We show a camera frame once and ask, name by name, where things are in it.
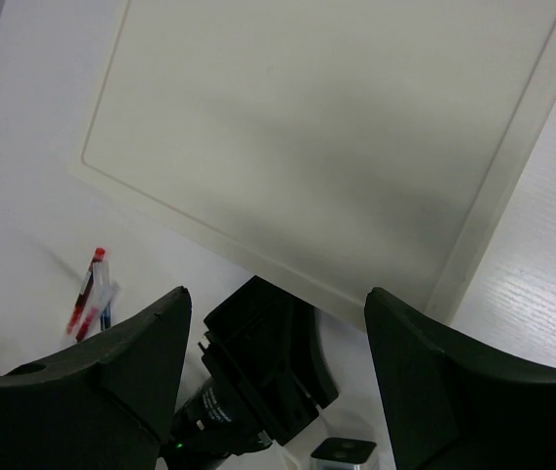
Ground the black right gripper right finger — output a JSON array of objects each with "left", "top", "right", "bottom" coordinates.
[{"left": 364, "top": 288, "right": 556, "bottom": 469}]

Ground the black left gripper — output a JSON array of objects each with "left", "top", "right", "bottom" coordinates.
[{"left": 162, "top": 276, "right": 339, "bottom": 469}]

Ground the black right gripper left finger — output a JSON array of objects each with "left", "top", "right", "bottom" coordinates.
[{"left": 0, "top": 287, "right": 192, "bottom": 469}]

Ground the blue pen refill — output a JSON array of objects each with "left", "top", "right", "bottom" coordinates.
[{"left": 99, "top": 288, "right": 117, "bottom": 331}]

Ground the pink pen refill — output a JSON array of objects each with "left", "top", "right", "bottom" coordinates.
[{"left": 74, "top": 260, "right": 118, "bottom": 342}]

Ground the red pen refill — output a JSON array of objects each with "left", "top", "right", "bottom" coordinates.
[{"left": 66, "top": 247, "right": 106, "bottom": 335}]

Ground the white drawer cabinet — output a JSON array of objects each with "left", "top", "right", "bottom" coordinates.
[{"left": 70, "top": 1, "right": 556, "bottom": 326}]

